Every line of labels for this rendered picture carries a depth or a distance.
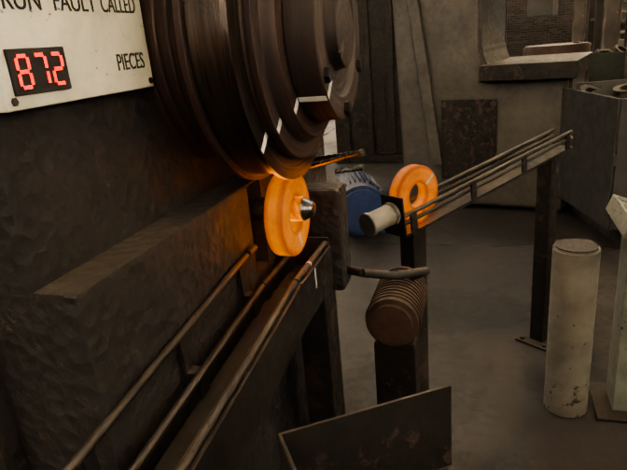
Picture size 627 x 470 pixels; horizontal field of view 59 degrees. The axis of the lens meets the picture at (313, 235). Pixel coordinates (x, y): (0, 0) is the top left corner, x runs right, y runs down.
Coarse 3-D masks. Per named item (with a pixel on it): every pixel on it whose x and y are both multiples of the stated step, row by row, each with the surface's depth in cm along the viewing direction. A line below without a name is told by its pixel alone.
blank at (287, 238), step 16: (272, 176) 98; (272, 192) 95; (288, 192) 97; (304, 192) 104; (272, 208) 94; (288, 208) 97; (272, 224) 94; (288, 224) 97; (304, 224) 105; (272, 240) 96; (288, 240) 97; (304, 240) 105
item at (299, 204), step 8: (248, 200) 101; (256, 200) 101; (264, 200) 100; (296, 200) 99; (304, 200) 99; (312, 200) 100; (256, 208) 100; (296, 208) 98; (304, 208) 98; (312, 208) 98; (256, 216) 101; (296, 216) 99; (304, 216) 99
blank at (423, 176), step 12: (408, 168) 141; (420, 168) 142; (396, 180) 140; (408, 180) 140; (420, 180) 142; (432, 180) 145; (396, 192) 139; (408, 192) 141; (420, 192) 147; (432, 192) 146; (408, 204) 142; (420, 204) 145; (432, 204) 147; (408, 216) 143
